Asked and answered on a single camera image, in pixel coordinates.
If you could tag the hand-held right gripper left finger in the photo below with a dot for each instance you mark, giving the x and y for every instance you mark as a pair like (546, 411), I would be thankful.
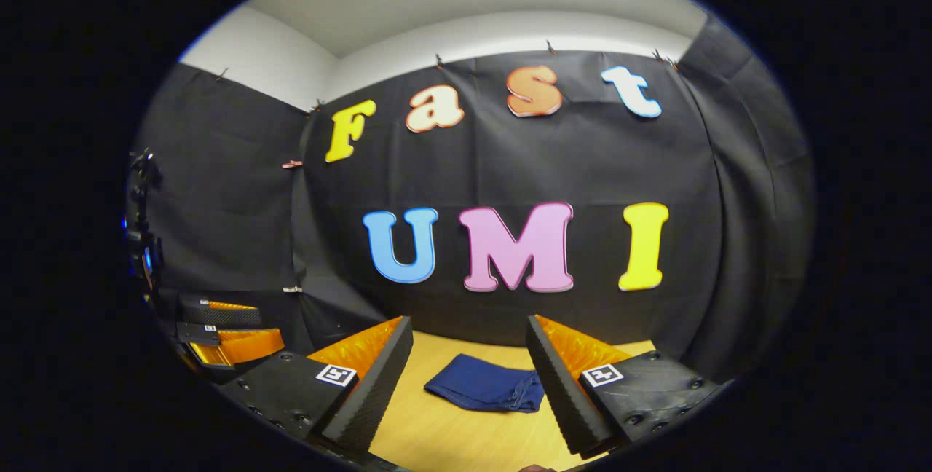
(371, 392)

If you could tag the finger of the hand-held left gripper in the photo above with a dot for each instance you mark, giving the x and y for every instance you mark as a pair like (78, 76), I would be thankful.
(240, 347)
(222, 314)

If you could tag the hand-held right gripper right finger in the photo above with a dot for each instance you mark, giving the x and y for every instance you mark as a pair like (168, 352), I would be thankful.
(561, 392)

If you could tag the blue jeans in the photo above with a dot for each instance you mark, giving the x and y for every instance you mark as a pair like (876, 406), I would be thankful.
(484, 383)

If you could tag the row of dark cloth clips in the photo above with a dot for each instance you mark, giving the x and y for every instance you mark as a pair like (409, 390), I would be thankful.
(551, 47)

